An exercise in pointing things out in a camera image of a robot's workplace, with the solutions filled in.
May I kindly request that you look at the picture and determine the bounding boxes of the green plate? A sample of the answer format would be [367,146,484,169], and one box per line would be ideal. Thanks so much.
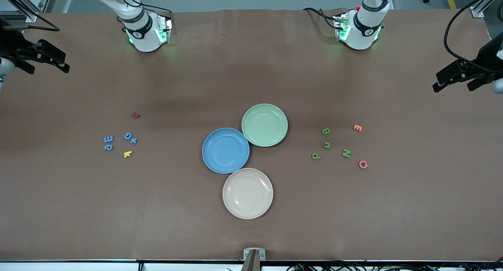
[241,103,288,147]

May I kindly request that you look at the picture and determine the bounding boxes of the blue plate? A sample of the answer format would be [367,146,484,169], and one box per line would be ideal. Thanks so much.
[202,127,250,174]

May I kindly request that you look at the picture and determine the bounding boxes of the brown table cover mat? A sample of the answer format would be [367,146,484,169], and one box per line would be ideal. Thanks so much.
[0,7,503,262]

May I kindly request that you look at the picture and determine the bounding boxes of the beige plate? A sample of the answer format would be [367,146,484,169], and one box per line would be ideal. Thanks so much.
[222,168,274,219]

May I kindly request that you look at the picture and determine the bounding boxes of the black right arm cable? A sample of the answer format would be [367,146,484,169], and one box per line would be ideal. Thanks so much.
[0,15,60,31]

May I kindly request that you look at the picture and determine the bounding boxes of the aluminium frame post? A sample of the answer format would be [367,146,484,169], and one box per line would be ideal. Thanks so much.
[470,0,503,18]
[0,0,53,24]

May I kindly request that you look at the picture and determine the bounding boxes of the metal connector bracket green light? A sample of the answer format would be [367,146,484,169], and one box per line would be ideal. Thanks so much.
[334,13,350,41]
[155,13,173,43]

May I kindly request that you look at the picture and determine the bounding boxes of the black base cable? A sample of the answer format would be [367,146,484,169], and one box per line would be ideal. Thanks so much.
[118,0,174,22]
[303,7,340,29]

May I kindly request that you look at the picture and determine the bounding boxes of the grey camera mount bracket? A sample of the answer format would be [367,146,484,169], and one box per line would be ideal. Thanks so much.
[242,248,266,271]

